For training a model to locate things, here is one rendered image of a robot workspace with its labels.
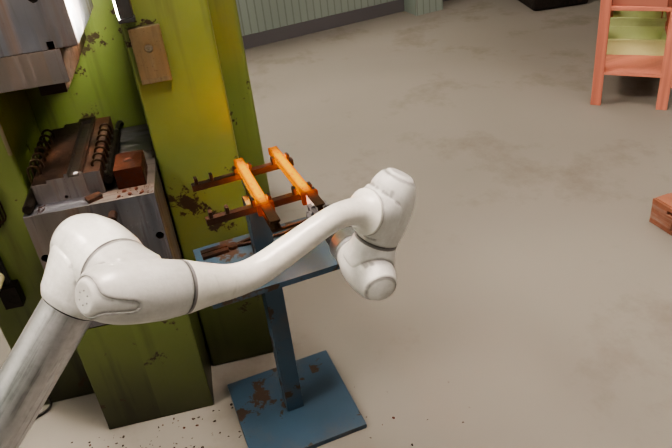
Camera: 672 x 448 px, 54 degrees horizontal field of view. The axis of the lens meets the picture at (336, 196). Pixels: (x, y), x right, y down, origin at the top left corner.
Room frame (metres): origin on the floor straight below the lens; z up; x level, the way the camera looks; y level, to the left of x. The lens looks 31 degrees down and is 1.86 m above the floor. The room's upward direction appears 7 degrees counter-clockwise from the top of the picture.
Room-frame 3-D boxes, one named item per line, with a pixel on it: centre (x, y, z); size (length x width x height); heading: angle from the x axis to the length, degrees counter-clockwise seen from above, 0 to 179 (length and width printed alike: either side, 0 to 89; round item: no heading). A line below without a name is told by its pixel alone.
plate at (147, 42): (1.94, 0.50, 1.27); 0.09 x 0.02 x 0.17; 99
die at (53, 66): (1.97, 0.82, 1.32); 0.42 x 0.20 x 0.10; 9
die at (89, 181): (1.97, 0.82, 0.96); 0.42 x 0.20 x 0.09; 9
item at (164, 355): (1.99, 0.77, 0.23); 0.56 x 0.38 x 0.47; 9
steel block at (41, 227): (1.99, 0.77, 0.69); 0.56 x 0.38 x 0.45; 9
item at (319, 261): (1.69, 0.24, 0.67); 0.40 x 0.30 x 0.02; 108
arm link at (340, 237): (1.31, -0.02, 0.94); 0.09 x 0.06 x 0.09; 109
